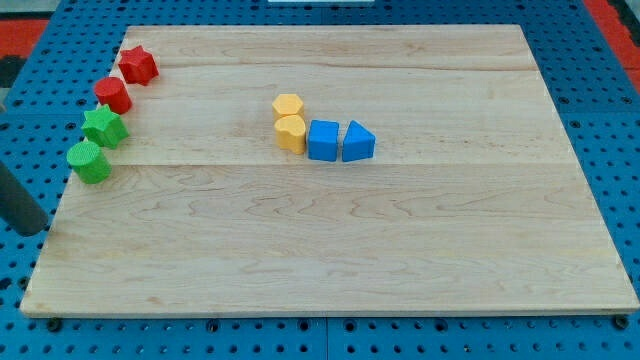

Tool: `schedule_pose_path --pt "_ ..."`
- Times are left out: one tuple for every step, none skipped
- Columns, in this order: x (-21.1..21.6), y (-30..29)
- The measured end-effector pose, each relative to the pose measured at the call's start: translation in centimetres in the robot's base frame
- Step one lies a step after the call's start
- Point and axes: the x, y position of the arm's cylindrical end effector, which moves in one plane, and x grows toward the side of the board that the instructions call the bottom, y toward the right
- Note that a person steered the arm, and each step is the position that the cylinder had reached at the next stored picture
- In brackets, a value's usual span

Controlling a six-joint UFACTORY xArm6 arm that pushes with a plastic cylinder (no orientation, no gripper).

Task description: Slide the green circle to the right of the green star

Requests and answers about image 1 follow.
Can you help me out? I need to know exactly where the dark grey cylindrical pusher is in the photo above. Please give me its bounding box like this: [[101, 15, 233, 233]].
[[1, 163, 48, 237]]

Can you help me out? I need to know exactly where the green cylinder block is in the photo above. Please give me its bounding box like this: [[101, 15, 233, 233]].
[[66, 141, 112, 184]]

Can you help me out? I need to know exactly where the green star block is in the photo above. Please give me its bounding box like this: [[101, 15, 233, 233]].
[[81, 105, 129, 149]]

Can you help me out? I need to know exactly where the red star block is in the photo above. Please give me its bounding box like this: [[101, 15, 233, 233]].
[[118, 45, 159, 86]]

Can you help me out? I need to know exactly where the red cylinder block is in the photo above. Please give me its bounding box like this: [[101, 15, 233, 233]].
[[93, 76, 132, 114]]

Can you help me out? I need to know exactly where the yellow heart block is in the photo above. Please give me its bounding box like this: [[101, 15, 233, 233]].
[[274, 115, 307, 155]]

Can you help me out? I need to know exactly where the yellow hexagon block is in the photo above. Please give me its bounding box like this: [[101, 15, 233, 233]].
[[272, 94, 304, 121]]

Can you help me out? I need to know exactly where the blue cube block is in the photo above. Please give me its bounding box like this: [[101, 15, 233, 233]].
[[308, 120, 339, 162]]

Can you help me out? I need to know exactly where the blue triangle block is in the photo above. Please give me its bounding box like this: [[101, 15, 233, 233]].
[[341, 120, 376, 162]]

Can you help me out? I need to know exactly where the wooden board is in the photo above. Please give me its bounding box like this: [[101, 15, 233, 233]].
[[21, 24, 639, 319]]

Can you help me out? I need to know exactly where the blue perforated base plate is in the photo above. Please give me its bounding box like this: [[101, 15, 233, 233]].
[[1, 0, 639, 359]]

